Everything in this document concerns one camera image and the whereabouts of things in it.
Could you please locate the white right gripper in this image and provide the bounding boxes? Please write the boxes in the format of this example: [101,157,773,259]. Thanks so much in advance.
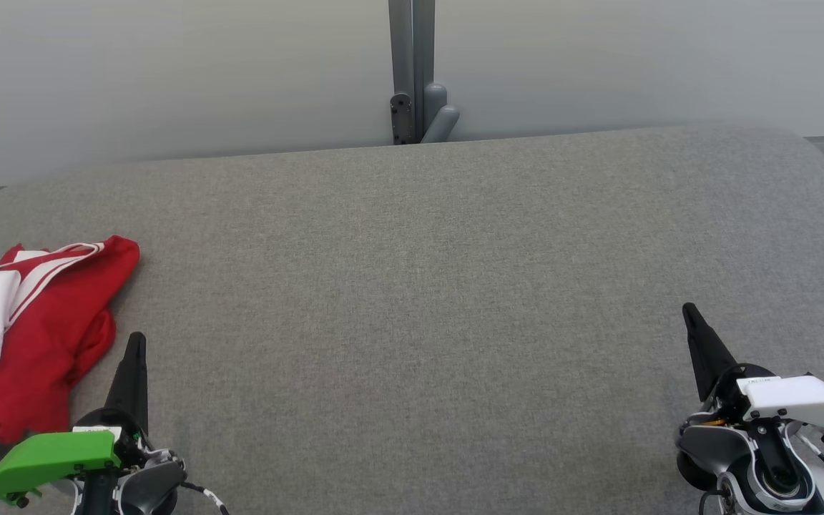
[682,304,824,430]

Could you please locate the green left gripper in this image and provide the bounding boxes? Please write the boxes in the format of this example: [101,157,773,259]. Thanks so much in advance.
[0,333,149,505]

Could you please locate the red shirt with white trim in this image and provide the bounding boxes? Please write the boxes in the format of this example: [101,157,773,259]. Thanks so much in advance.
[0,236,141,380]

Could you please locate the red shorts with white stripes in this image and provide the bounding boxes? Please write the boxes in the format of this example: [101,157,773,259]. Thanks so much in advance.
[0,286,118,451]

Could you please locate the dark grey hinge plate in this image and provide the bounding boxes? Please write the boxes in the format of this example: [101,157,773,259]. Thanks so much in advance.
[390,93,414,145]

